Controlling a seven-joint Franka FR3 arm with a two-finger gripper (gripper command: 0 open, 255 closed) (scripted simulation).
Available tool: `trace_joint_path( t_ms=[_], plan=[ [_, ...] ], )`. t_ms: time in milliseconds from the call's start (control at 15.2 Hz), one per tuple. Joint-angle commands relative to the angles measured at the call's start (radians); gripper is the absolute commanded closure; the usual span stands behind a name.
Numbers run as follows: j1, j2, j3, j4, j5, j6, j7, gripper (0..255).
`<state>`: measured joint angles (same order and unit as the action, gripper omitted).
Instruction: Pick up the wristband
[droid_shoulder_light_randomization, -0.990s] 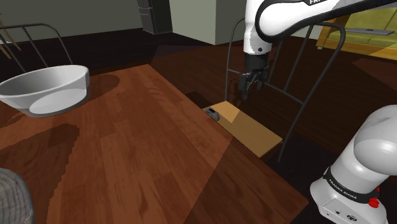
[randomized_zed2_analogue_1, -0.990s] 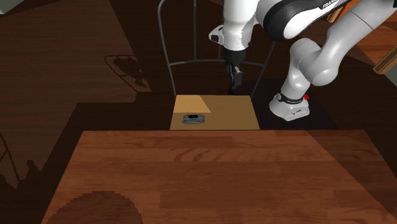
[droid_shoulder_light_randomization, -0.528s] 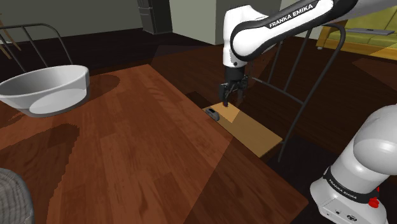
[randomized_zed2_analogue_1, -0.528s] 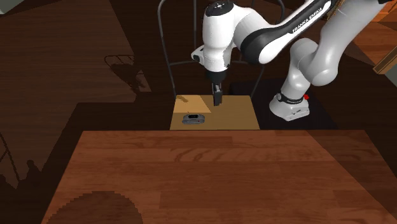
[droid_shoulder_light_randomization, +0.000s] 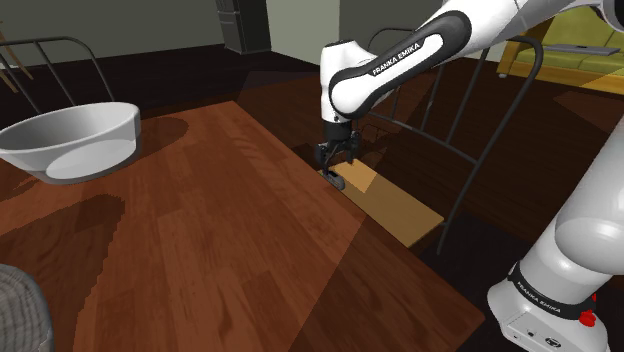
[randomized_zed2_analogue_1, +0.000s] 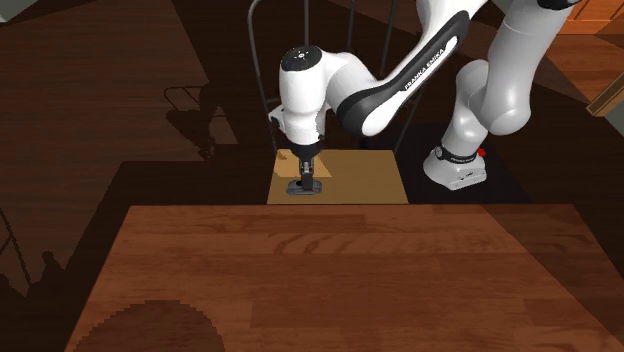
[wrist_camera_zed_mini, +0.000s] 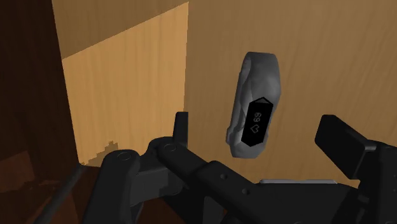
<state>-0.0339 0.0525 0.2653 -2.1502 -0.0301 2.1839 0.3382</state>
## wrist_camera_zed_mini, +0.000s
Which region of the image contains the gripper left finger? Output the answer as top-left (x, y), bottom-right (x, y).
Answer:
top-left (81, 111), bottom-right (218, 224)

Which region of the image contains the light wooden table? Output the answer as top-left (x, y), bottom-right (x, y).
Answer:
top-left (51, 0), bottom-right (397, 189)

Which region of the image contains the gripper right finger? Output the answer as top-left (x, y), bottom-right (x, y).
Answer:
top-left (314, 114), bottom-right (397, 224)

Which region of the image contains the grey fitness band black screen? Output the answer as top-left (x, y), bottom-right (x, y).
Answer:
top-left (225, 52), bottom-right (282, 159)

